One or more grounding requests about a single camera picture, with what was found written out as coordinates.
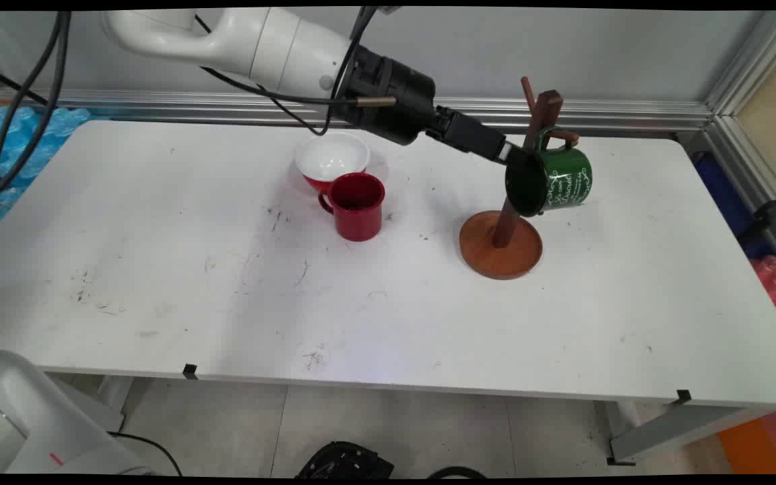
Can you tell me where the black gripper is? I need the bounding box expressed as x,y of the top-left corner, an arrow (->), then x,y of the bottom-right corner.
342,46 -> 530,167

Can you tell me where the green enamel mug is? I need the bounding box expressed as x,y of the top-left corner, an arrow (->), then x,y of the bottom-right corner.
505,127 -> 593,218

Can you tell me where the wooden mug tree stand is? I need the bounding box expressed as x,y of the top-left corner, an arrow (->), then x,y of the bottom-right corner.
459,76 -> 581,280

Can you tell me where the red enamel mug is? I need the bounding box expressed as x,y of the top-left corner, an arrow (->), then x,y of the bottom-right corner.
318,172 -> 386,242

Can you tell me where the red bowl white inside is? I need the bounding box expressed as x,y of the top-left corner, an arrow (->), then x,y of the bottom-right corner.
294,131 -> 370,195

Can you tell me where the blue container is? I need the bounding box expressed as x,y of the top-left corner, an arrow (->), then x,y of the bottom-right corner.
692,152 -> 776,260

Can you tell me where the black device on floor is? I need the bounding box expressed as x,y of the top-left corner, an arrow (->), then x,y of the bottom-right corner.
294,441 -> 395,479

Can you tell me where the red plastic bag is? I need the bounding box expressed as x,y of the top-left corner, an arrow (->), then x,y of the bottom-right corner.
750,255 -> 776,344

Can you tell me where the grey metal table leg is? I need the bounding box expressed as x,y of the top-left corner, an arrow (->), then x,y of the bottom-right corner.
607,401 -> 776,465

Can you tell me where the orange box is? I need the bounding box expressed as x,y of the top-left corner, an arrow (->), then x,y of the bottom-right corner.
718,410 -> 776,474

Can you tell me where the white table leg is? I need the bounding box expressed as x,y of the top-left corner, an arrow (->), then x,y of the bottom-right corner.
95,376 -> 136,432

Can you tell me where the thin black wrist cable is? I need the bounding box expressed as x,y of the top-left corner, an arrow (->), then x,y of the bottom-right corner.
193,7 -> 399,135

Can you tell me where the aluminium frame corner post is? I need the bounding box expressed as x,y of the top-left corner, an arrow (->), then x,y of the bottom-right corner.
703,10 -> 776,278

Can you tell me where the aluminium frame rail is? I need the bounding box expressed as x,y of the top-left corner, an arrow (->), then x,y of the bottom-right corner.
0,88 -> 712,132

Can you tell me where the black curved floor cable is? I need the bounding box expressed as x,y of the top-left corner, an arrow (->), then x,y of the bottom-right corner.
425,466 -> 490,479

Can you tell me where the thick black cable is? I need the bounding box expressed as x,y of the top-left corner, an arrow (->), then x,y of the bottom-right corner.
0,10 -> 73,213
0,10 -> 65,203

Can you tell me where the black cable on floor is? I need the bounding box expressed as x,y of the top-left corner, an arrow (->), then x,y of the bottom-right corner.
108,431 -> 183,476

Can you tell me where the thin black background cable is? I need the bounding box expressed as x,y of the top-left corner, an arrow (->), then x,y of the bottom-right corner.
0,63 -> 50,106

